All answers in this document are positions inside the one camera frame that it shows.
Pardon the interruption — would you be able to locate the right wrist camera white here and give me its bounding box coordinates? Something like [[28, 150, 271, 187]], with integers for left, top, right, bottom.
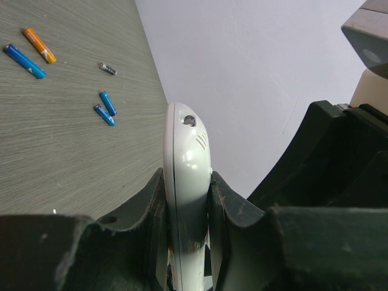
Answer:
[[341, 0, 387, 114]]

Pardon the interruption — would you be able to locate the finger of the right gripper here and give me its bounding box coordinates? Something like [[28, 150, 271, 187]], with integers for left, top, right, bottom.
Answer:
[[248, 101, 387, 209]]

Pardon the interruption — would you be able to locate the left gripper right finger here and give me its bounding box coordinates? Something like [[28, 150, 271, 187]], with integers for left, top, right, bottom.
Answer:
[[208, 173, 387, 290]]

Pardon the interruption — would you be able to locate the blue battery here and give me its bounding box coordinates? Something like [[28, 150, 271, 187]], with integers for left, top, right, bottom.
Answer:
[[99, 92, 117, 116], [4, 44, 46, 79], [93, 104, 115, 126]]

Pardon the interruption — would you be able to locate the blue battery centre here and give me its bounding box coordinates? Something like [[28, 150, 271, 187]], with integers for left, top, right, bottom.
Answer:
[[4, 44, 46, 79]]

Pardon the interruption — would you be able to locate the blue battery right upper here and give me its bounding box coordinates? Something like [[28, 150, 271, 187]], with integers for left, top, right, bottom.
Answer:
[[99, 92, 117, 116]]

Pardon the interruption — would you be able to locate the blue battery right lower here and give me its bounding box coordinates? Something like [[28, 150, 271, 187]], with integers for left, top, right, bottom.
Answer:
[[93, 104, 115, 126]]

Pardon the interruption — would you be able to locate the white remote control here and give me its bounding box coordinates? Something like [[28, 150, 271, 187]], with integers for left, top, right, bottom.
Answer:
[[163, 102, 212, 290]]

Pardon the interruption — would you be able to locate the orange battery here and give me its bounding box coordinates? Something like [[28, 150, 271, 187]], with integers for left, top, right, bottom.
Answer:
[[22, 27, 57, 64]]

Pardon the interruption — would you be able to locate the black battery right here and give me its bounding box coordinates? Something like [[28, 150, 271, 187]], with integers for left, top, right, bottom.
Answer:
[[98, 62, 117, 76]]

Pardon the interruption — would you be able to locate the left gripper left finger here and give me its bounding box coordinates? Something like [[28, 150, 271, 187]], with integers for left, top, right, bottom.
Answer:
[[1, 169, 168, 290]]

